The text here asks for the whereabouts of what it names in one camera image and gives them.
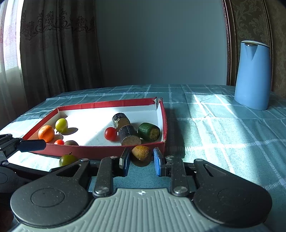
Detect orange tangerine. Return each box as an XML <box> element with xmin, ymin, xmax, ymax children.
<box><xmin>38</xmin><ymin>125</ymin><xmax>55</xmax><ymax>143</ymax></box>

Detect red cherry tomato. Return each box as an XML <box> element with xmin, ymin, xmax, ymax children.
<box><xmin>54</xmin><ymin>139</ymin><xmax>65</xmax><ymax>145</ymax></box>
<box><xmin>104</xmin><ymin>127</ymin><xmax>117</xmax><ymax>141</ymax></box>

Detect small tan longan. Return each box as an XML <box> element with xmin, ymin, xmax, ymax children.
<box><xmin>132</xmin><ymin>145</ymin><xmax>149</xmax><ymax>162</ymax></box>

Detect brown kiwi fruit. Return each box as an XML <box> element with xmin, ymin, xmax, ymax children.
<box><xmin>64</xmin><ymin>140</ymin><xmax>78</xmax><ymax>146</ymax></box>

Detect green tomato with stem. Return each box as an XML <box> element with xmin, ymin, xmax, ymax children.
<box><xmin>59</xmin><ymin>153</ymin><xmax>78</xmax><ymax>167</ymax></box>

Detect green cucumber piece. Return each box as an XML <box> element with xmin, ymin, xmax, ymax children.
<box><xmin>138</xmin><ymin>122</ymin><xmax>161</xmax><ymax>142</ymax></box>

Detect red shallow cardboard box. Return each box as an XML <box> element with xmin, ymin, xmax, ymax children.
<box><xmin>23</xmin><ymin>98</ymin><xmax>168</xmax><ymax>160</ymax></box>

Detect sheer white curtain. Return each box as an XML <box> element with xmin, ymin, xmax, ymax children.
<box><xmin>1</xmin><ymin>1</ymin><xmax>28</xmax><ymax>128</ymax></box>

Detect brown patterned curtain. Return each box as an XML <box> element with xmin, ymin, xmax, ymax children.
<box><xmin>20</xmin><ymin>1</ymin><xmax>103</xmax><ymax>107</ymax></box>

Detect blue kettle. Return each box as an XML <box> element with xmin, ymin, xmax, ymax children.
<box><xmin>234</xmin><ymin>40</ymin><xmax>271</xmax><ymax>111</ymax></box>

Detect dark wooden chair back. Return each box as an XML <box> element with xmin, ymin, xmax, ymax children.
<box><xmin>221</xmin><ymin>1</ymin><xmax>285</xmax><ymax>97</ymax></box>

